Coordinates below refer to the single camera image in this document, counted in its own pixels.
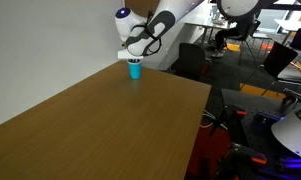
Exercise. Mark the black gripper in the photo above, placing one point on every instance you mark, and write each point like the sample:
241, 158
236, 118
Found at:
134, 61

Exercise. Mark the blue paper cup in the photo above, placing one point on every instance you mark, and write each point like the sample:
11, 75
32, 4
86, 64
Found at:
134, 70

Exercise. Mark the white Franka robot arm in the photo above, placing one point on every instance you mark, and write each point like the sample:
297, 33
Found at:
176, 8

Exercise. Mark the brown cork pin board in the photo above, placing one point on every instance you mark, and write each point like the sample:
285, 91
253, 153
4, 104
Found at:
143, 6

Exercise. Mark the black office chair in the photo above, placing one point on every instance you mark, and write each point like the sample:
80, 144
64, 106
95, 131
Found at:
190, 60

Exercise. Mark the white office desk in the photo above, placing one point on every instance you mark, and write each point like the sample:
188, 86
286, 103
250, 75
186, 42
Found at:
206, 24

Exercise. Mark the white item on desk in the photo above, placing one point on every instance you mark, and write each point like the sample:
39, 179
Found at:
219, 19

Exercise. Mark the seated person in dark clothes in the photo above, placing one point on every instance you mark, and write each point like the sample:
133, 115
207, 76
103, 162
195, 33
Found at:
238, 31

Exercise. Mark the black orange clamp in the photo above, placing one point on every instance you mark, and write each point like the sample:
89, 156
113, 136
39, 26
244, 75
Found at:
236, 116
243, 156

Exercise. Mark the black metal-legged chair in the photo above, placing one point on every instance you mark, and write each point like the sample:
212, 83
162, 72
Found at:
249, 37

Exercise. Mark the black tilted chair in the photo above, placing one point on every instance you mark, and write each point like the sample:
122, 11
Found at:
280, 60

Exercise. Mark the grey desk top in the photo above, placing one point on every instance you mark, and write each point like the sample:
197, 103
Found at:
293, 75

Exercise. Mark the white desk with metal leg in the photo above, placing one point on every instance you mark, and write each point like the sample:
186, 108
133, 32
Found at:
291, 25

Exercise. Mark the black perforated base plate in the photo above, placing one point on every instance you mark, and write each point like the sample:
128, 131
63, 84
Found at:
256, 103

